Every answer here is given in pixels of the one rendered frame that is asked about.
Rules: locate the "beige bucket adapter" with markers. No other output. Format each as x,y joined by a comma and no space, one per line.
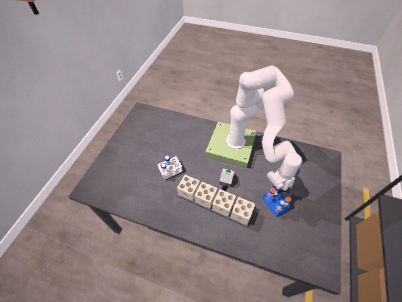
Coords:
189,184
223,202
205,194
244,210

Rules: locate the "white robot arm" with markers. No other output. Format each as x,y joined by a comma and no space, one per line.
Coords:
273,101

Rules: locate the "white tube rack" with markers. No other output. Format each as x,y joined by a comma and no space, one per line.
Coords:
173,170

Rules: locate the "blue-capped tube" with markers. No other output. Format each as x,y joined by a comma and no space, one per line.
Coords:
281,203

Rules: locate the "blue tube cap with white dot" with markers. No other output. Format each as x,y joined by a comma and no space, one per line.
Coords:
167,160

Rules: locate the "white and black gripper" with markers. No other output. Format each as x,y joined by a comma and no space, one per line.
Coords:
287,183

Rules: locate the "blue tube rack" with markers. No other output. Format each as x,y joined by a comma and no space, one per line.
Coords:
274,203

